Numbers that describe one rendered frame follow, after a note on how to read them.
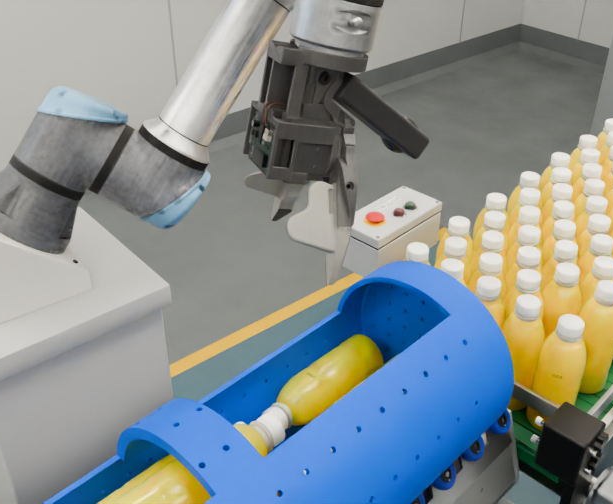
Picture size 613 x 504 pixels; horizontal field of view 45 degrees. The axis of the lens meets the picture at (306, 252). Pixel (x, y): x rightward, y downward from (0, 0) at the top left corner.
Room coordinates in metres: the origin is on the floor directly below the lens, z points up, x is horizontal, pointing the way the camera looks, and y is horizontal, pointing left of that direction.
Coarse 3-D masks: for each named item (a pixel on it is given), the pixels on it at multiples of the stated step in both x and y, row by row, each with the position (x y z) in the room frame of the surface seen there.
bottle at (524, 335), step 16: (512, 320) 0.95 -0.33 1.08; (528, 320) 0.93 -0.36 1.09; (512, 336) 0.93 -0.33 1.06; (528, 336) 0.92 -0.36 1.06; (544, 336) 0.94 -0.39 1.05; (512, 352) 0.92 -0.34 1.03; (528, 352) 0.92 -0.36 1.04; (528, 368) 0.92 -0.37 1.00; (528, 384) 0.92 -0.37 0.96; (512, 400) 0.92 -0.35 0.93
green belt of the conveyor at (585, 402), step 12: (612, 360) 1.05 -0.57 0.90; (612, 372) 1.02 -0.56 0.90; (612, 384) 0.98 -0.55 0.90; (588, 396) 0.95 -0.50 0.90; (600, 396) 0.95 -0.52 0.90; (588, 408) 0.93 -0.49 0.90; (516, 420) 0.90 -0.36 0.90; (516, 432) 0.88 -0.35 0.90; (528, 432) 0.87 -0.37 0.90; (540, 432) 0.87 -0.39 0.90; (516, 444) 0.86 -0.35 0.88; (528, 444) 0.85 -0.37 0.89; (528, 456) 0.84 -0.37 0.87; (540, 468) 0.82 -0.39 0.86
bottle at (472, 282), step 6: (480, 270) 1.07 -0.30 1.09; (474, 276) 1.07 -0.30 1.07; (480, 276) 1.07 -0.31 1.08; (492, 276) 1.06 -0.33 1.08; (498, 276) 1.06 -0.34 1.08; (468, 282) 1.08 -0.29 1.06; (474, 282) 1.06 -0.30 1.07; (504, 282) 1.06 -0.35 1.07; (468, 288) 1.07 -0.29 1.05; (474, 288) 1.06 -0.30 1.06; (504, 288) 1.06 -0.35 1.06; (504, 294) 1.05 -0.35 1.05
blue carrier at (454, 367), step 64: (384, 320) 0.92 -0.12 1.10; (448, 320) 0.77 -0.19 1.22; (256, 384) 0.79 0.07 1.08; (384, 384) 0.66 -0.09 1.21; (448, 384) 0.69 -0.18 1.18; (512, 384) 0.76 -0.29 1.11; (128, 448) 0.62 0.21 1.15; (192, 448) 0.54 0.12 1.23; (320, 448) 0.56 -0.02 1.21; (384, 448) 0.60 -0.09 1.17; (448, 448) 0.66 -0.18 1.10
